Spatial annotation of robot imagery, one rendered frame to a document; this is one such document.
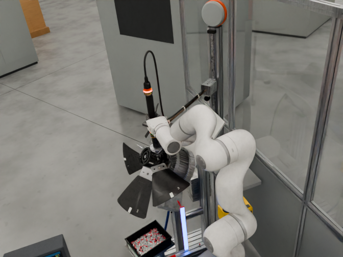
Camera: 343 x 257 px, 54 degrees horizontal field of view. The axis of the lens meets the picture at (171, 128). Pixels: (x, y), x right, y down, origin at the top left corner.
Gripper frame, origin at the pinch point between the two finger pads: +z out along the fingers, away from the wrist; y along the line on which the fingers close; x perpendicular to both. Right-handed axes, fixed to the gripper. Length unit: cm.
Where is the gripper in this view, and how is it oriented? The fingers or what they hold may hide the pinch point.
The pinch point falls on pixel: (151, 116)
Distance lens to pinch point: 175.8
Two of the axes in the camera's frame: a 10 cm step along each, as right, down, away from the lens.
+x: -0.9, -8.4, -5.4
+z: -3.6, -4.7, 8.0
